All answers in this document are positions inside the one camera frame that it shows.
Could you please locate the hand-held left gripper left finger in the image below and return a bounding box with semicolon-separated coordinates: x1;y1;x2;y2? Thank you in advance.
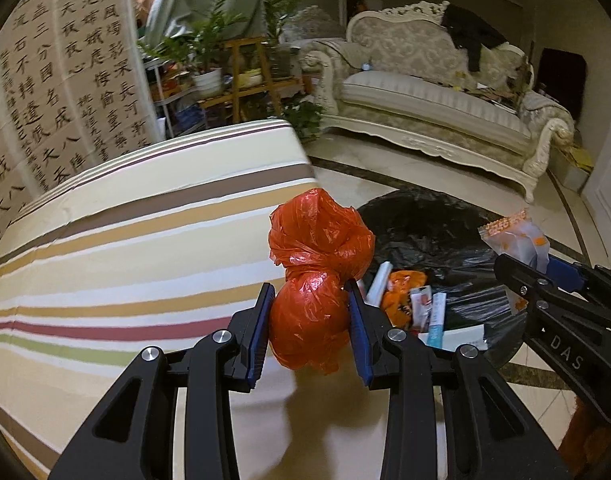
48;282;276;480

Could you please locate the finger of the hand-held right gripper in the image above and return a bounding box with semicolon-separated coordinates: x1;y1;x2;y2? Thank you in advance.
494;254;556;321
548;257;611;311

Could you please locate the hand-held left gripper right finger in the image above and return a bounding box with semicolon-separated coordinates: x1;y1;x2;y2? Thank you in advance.
345;279;571;480

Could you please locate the clear packet orange print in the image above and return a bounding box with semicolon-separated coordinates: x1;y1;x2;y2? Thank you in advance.
478;208;551;311

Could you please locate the orange plastic bag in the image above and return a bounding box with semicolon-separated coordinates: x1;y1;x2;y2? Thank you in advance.
383;270;429;331

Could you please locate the white green paper tube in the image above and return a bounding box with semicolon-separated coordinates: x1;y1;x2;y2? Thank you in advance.
365;262;392;306

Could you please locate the silver blue tube wrapper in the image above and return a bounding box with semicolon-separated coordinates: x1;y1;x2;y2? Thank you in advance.
425;292;449;348

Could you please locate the red knotted plastic bag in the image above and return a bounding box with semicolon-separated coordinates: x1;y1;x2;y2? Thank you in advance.
268;187;376;376

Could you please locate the black bag lined trash bin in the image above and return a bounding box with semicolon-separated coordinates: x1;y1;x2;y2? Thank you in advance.
355;187;536;366

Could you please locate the person's right forearm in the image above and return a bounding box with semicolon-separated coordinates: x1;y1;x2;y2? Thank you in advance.
575;395;611;480

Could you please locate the white door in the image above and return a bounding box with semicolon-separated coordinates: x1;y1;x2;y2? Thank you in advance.
583;125;611;271

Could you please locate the cardboard box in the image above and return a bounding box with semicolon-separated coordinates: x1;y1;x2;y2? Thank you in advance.
550;142;596;193

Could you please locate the dark cabinet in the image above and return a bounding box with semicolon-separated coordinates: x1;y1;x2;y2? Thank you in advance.
538;47;586;121

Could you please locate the pile of papers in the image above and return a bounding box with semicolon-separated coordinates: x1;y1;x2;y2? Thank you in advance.
455;77;526;111

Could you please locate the cream carved sofa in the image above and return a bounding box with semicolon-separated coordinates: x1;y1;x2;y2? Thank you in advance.
298;0;576;203

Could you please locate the small green floor plant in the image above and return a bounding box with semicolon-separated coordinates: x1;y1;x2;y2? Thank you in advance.
282;95;326;141

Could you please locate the blue plastic crate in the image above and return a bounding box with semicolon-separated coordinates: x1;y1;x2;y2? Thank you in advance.
172;107;206;128

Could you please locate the white metal shelf rack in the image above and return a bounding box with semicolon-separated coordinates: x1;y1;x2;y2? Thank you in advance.
145;57;206;138

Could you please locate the black garment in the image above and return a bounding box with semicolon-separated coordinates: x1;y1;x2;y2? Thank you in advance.
441;4;509;73

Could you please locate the white flower pot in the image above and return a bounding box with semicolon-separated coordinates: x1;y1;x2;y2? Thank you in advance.
191;69;223;98

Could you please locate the wooden plant stand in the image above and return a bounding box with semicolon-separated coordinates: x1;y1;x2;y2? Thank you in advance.
198;35;306;126

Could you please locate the green leafy potted plant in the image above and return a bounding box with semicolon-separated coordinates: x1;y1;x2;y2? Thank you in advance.
138;0;248;76

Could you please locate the grey lace cloth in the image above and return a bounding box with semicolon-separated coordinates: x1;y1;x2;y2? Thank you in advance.
285;5;351;61

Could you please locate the tall green plant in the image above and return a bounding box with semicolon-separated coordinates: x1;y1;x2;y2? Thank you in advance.
250;0;303;78

